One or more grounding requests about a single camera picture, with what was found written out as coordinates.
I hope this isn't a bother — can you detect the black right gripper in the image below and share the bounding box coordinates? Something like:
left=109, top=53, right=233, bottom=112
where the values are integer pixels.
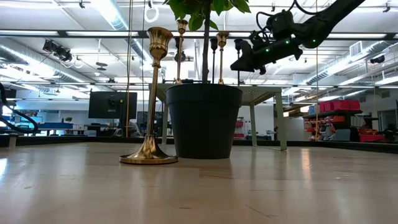
left=229, top=36, right=304, bottom=76

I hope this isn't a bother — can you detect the gold candlestick holder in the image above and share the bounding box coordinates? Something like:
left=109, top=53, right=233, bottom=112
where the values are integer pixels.
left=216, top=30, right=230, bottom=85
left=173, top=19, right=189, bottom=85
left=119, top=26, right=180, bottom=166

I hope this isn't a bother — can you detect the green leafy plant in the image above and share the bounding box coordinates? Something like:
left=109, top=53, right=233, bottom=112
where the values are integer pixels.
left=163, top=0, right=251, bottom=84

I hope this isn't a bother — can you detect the black plant pot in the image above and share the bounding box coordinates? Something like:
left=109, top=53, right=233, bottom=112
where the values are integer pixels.
left=165, top=83, right=244, bottom=160

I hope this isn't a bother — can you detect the shelf with red bins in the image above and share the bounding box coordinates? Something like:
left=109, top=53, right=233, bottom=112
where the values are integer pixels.
left=303, top=99, right=363, bottom=142

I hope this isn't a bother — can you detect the white ceiling air vent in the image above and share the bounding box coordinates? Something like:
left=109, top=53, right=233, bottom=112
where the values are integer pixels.
left=348, top=40, right=364, bottom=57

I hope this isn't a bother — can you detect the black background screen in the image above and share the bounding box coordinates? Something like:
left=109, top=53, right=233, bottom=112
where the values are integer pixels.
left=88, top=91, right=138, bottom=119

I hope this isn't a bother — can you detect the blue background table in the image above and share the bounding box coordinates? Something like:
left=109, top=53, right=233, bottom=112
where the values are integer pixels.
left=34, top=122, right=74, bottom=130

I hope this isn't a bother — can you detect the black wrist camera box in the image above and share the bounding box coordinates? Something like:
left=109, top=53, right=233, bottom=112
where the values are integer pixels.
left=266, top=9, right=295, bottom=35

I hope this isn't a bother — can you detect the black horizontal frame bar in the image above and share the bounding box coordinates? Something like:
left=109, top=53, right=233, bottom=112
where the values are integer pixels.
left=0, top=81, right=398, bottom=90

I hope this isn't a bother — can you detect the yellow hanging cord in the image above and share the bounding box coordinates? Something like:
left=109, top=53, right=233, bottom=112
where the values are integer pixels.
left=315, top=0, right=320, bottom=142
left=125, top=0, right=134, bottom=138

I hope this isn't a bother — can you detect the overhead frame bar with lights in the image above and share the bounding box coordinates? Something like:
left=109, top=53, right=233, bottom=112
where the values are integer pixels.
left=0, top=29, right=398, bottom=40

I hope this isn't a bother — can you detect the white hanging ring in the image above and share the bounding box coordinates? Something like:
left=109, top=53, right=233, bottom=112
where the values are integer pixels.
left=144, top=4, right=160, bottom=24

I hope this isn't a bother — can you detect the black ceiling-mounted camera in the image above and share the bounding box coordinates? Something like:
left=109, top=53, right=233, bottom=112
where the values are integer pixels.
left=42, top=39, right=73, bottom=62

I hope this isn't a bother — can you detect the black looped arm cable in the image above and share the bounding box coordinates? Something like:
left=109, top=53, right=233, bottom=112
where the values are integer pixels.
left=0, top=82, right=39, bottom=134

